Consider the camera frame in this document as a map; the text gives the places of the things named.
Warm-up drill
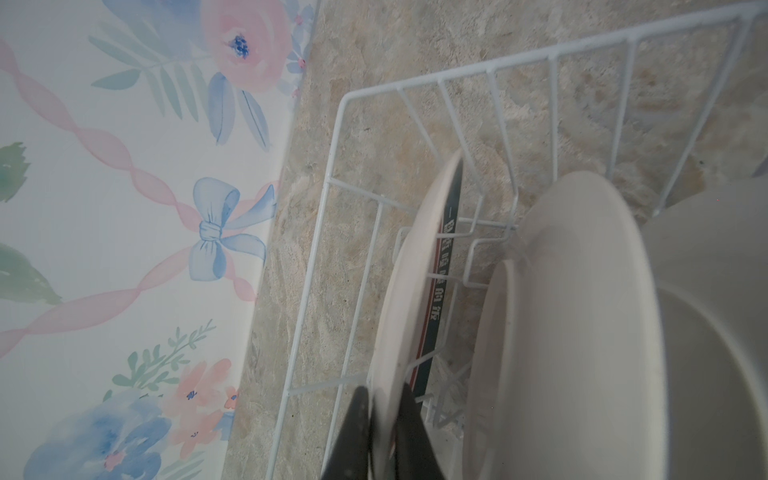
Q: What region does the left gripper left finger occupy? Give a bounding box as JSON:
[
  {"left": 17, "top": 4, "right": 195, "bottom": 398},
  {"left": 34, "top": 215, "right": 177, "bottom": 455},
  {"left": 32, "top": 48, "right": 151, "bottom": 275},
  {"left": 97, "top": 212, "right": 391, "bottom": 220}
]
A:
[{"left": 321, "top": 386, "right": 371, "bottom": 480}]

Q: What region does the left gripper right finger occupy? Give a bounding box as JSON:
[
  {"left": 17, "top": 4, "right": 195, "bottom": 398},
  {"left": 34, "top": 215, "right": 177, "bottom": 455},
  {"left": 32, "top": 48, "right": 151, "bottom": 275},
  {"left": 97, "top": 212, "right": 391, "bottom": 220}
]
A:
[{"left": 395, "top": 384, "right": 445, "bottom": 480}]

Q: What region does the green red rimmed plate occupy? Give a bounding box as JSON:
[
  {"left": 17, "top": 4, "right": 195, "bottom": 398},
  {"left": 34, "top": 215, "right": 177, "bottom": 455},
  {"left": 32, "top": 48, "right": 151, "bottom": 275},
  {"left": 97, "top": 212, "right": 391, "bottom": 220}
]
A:
[{"left": 368, "top": 152, "right": 462, "bottom": 479}]

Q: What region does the white plate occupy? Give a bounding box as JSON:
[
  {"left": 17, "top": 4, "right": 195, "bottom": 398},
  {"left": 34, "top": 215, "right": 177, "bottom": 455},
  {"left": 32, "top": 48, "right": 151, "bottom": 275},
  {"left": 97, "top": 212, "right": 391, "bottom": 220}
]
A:
[
  {"left": 462, "top": 171, "right": 667, "bottom": 479},
  {"left": 641, "top": 177, "right": 767, "bottom": 479}
]

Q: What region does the white wire dish rack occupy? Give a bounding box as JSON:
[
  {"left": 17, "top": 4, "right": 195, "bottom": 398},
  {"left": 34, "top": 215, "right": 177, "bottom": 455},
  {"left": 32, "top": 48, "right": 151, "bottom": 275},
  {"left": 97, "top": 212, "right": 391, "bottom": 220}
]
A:
[{"left": 263, "top": 1, "right": 768, "bottom": 480}]

